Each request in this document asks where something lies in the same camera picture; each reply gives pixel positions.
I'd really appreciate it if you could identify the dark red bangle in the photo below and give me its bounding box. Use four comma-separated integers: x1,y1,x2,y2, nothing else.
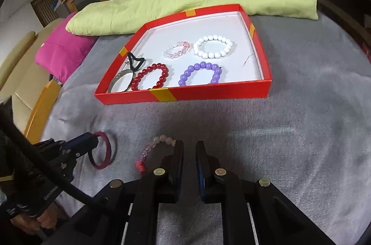
88,131,118,170

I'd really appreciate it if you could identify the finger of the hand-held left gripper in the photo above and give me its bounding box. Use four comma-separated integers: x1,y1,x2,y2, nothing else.
65,133,99,151
62,144,98,160

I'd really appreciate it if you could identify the purple bead bracelet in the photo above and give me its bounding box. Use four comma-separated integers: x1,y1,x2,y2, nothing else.
178,61,223,88

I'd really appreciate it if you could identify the pink white bead bracelet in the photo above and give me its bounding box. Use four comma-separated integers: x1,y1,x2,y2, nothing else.
135,135,177,174

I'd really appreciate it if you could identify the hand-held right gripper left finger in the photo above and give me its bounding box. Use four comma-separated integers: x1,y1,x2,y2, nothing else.
67,140,185,245

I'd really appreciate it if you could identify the magenta pillow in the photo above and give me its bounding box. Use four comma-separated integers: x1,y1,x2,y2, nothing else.
35,13,96,83

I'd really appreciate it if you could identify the silver bangle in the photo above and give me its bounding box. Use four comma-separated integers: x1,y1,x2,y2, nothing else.
109,69,135,94

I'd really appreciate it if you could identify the person's left hand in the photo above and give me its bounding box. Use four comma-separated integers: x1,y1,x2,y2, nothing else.
10,200,60,235

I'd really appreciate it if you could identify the beige leather sofa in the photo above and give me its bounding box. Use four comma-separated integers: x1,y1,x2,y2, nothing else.
0,18,68,135

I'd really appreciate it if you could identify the red bead bracelet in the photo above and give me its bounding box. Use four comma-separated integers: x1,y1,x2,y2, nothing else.
130,63,169,91

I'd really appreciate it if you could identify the red shallow box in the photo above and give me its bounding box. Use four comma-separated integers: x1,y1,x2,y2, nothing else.
94,4,273,104

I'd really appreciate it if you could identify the black cable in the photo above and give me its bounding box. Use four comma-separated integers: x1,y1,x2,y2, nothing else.
0,109,128,214

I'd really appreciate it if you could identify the grey blanket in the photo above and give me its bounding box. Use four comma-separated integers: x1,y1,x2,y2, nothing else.
41,12,371,245

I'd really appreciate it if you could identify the pale pink crystal bracelet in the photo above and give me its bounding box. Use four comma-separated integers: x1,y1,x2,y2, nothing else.
163,41,194,59

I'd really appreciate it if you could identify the light green blanket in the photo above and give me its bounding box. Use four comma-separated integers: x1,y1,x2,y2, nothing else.
66,0,318,36

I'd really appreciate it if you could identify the black hair tie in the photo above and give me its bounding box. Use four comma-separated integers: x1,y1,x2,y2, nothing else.
127,52,146,72

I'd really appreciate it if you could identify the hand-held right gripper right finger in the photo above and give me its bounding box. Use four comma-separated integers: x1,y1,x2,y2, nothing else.
195,141,337,245

